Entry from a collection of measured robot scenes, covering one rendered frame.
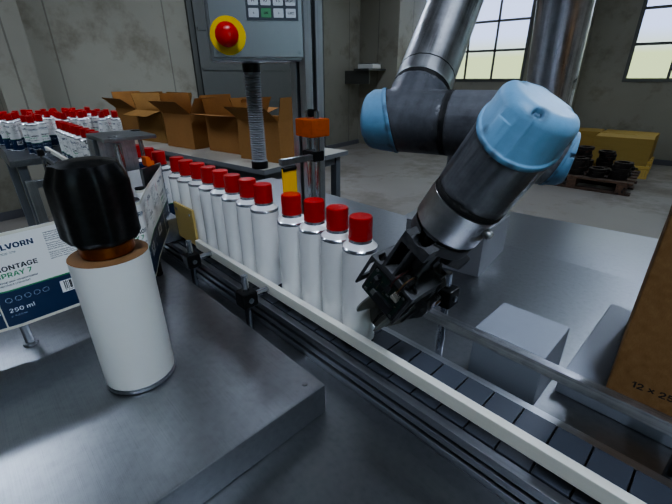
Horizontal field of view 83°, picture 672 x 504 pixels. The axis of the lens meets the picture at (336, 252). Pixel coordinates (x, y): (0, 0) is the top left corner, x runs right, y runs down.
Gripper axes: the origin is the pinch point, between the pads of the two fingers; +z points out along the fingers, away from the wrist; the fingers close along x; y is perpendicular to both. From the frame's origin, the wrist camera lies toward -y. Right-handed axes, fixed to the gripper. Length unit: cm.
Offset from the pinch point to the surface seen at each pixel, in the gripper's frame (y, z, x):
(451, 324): -2.5, -7.0, 7.5
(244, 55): -3, -13, -49
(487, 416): 4.3, -7.8, 17.5
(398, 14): -577, 111, -456
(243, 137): -94, 97, -165
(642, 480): -2.7, -11.7, 31.3
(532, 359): -2.6, -12.5, 16.3
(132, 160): 10, 21, -67
